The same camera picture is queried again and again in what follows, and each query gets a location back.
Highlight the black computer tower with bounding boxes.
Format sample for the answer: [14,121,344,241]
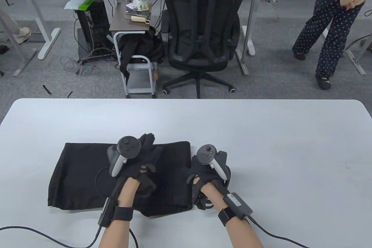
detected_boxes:
[74,0,115,62]

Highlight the brown side table white frame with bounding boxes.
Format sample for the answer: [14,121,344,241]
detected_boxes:
[109,1,159,99]

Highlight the tangle of floor cables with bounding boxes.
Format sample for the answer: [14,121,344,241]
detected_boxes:
[60,47,117,75]

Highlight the person's right forearm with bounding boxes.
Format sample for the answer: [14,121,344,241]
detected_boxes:
[201,183,265,248]

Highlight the black mesh office chair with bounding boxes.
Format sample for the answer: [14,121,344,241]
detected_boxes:
[161,0,246,99]

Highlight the person's left hand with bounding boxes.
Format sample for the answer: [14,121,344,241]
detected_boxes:
[112,133,164,199]

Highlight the black garment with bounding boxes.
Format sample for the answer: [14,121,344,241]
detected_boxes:
[118,26,166,84]

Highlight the black trousers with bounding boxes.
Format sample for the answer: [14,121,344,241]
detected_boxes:
[47,141,194,217]

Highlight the grey white hand controller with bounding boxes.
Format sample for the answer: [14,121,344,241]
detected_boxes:
[108,136,141,177]
[197,144,232,181]

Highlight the white green plastic bag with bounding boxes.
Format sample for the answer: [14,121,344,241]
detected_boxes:
[64,0,98,11]

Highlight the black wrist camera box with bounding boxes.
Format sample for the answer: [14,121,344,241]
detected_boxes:
[98,197,134,228]
[218,192,253,226]

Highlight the person's right hand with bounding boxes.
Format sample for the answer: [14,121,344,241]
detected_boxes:
[185,151,232,211]

